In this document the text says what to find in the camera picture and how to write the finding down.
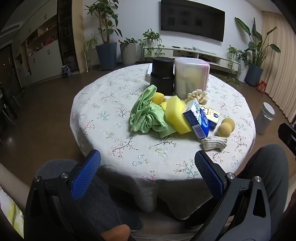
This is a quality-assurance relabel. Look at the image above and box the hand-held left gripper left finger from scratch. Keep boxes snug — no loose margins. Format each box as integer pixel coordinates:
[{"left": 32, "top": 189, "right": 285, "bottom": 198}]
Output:
[{"left": 24, "top": 149, "right": 104, "bottom": 241}]

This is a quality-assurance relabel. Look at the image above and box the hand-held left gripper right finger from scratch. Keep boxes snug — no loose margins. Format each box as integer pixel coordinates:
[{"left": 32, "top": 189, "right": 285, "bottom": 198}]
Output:
[{"left": 194, "top": 151, "right": 278, "bottom": 241}]

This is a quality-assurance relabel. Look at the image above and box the beige knitted cloth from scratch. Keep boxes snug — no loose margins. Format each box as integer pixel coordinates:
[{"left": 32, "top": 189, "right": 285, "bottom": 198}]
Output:
[{"left": 200, "top": 136, "right": 228, "bottom": 151}]

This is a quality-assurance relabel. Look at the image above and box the tan gourd-shaped sponge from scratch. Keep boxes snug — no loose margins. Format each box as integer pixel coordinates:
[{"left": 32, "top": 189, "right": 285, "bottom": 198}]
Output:
[{"left": 217, "top": 117, "right": 236, "bottom": 138}]

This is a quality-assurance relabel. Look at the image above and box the blue tissue pack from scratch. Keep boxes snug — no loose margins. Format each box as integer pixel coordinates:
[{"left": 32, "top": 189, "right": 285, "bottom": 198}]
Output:
[{"left": 182, "top": 100, "right": 210, "bottom": 139}]

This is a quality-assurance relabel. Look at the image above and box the yellow tissue pack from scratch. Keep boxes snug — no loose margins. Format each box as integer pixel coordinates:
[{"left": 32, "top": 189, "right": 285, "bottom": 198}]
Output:
[{"left": 200, "top": 105, "right": 221, "bottom": 130}]

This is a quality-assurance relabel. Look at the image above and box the large yellow sponge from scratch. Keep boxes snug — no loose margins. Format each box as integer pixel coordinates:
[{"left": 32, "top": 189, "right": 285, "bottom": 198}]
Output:
[{"left": 165, "top": 96, "right": 193, "bottom": 135}]

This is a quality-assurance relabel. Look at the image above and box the cream coral-shaped sponge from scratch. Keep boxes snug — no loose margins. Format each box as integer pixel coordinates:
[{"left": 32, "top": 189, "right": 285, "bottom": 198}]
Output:
[{"left": 184, "top": 89, "right": 209, "bottom": 106}]

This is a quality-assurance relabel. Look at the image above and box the green cloth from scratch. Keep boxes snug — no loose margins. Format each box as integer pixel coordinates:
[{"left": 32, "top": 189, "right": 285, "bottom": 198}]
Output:
[{"left": 129, "top": 85, "right": 177, "bottom": 139}]

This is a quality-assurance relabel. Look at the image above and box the small round yellow sponge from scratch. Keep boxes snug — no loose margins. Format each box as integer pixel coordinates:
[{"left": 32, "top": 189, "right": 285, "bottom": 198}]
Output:
[{"left": 151, "top": 92, "right": 165, "bottom": 104}]

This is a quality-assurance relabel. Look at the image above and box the grey trash can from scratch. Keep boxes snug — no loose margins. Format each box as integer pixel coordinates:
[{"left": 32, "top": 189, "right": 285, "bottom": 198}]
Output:
[{"left": 255, "top": 102, "right": 276, "bottom": 135}]

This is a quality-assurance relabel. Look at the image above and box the person's right leg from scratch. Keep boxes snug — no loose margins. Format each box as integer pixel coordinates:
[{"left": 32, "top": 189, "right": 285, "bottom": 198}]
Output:
[{"left": 185, "top": 144, "right": 289, "bottom": 230}]

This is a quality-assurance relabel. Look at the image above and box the round table with floral cloth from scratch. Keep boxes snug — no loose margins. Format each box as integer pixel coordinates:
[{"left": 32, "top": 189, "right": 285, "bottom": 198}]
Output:
[{"left": 69, "top": 63, "right": 257, "bottom": 219}]

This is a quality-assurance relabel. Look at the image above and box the beige curtain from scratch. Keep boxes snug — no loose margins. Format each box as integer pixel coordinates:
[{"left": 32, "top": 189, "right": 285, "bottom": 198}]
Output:
[{"left": 261, "top": 10, "right": 296, "bottom": 126}]

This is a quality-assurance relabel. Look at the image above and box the white slim plant pot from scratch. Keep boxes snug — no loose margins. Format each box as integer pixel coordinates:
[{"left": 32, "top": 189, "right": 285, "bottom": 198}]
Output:
[{"left": 238, "top": 65, "right": 249, "bottom": 83}]

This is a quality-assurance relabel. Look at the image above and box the bushy trailing plant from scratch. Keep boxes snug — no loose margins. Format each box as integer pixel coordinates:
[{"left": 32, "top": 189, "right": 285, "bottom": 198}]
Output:
[{"left": 227, "top": 45, "right": 251, "bottom": 86}]

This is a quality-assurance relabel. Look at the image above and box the large broad-leaf plant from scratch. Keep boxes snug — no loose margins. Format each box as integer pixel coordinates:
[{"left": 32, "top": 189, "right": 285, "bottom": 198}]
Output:
[{"left": 235, "top": 17, "right": 281, "bottom": 67}]

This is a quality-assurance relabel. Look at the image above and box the translucent plastic container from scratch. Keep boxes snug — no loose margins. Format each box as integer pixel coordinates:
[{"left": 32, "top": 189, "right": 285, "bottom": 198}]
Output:
[{"left": 173, "top": 57, "right": 210, "bottom": 99}]

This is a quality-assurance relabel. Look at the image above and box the dark chair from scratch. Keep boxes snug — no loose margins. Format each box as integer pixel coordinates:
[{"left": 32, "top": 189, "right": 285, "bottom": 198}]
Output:
[{"left": 0, "top": 81, "right": 22, "bottom": 127}]

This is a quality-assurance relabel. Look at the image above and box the white television cabinet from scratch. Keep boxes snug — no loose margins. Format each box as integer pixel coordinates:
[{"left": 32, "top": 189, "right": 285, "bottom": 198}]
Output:
[{"left": 143, "top": 46, "right": 243, "bottom": 70}]

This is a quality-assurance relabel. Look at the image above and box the black cylindrical container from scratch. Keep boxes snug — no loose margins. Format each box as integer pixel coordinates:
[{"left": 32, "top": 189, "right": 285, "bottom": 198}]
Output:
[{"left": 149, "top": 57, "right": 175, "bottom": 96}]

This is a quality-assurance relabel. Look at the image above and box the dark square plant pot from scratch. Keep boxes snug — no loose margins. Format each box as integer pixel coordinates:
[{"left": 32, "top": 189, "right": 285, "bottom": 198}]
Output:
[{"left": 95, "top": 42, "right": 118, "bottom": 71}]

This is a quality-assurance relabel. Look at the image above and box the white ribbed plant pot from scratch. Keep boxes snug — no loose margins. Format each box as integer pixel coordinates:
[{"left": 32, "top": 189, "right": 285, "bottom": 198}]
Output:
[{"left": 120, "top": 43, "right": 137, "bottom": 66}]

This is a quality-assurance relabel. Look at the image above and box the spider plant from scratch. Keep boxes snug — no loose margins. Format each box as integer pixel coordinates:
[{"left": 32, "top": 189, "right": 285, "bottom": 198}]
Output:
[{"left": 82, "top": 34, "right": 100, "bottom": 54}]

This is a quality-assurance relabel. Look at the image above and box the small green plant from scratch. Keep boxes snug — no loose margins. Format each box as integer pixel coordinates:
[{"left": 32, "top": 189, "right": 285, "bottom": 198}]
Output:
[{"left": 118, "top": 37, "right": 139, "bottom": 45}]

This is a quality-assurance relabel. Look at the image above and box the dark display shelf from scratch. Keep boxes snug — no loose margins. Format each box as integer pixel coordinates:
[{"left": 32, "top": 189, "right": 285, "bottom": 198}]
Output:
[{"left": 57, "top": 0, "right": 80, "bottom": 72}]

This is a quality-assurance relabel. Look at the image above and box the trailing pothos plant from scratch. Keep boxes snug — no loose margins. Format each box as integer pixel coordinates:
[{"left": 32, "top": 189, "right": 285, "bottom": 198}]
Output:
[{"left": 138, "top": 29, "right": 165, "bottom": 62}]

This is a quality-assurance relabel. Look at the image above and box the tall leafy plant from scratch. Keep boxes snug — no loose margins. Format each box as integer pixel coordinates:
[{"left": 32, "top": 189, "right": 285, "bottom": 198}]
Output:
[{"left": 84, "top": 0, "right": 123, "bottom": 44}]

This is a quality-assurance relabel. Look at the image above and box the white wall cabinet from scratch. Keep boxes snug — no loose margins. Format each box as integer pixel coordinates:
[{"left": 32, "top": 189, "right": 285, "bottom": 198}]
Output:
[{"left": 11, "top": 14, "right": 64, "bottom": 88}]

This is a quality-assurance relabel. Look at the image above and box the wall television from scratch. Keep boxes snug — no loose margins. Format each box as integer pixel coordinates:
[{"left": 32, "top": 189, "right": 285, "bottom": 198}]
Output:
[{"left": 160, "top": 0, "right": 226, "bottom": 42}]

